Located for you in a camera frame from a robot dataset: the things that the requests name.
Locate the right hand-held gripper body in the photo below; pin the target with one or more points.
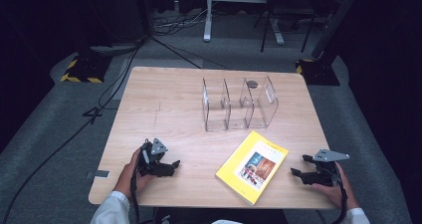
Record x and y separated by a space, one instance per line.
326 171

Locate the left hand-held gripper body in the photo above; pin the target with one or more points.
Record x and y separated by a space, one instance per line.
153 157

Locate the person's right hand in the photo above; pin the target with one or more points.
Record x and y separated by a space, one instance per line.
345 190

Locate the person's left hand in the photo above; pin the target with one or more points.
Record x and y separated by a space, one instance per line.
127 177

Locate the yellow book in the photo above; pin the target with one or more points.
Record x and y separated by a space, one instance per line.
252 167

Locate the black stand base hazard stripes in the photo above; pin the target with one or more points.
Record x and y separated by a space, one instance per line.
318 72
87 69

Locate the clear acrylic book rack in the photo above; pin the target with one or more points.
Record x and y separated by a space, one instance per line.
239 104

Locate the dark round table grommet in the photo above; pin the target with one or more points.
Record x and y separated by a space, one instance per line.
252 84

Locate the grey slanted pole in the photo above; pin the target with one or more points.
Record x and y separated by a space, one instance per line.
335 21

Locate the black chair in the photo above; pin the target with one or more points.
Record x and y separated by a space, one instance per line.
285 11

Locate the white desk frame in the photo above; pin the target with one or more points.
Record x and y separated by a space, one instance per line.
208 21

